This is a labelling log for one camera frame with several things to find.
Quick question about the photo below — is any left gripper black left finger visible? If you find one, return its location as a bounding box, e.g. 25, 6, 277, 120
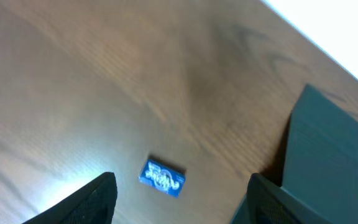
24, 172, 117, 224

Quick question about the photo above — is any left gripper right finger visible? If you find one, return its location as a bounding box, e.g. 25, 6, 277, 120
247, 173, 328, 224

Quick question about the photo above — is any dark green box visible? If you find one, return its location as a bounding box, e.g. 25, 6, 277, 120
231, 85, 358, 223

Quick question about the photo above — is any blue Eclipse mints box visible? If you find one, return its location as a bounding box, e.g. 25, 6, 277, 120
139, 159, 186, 198

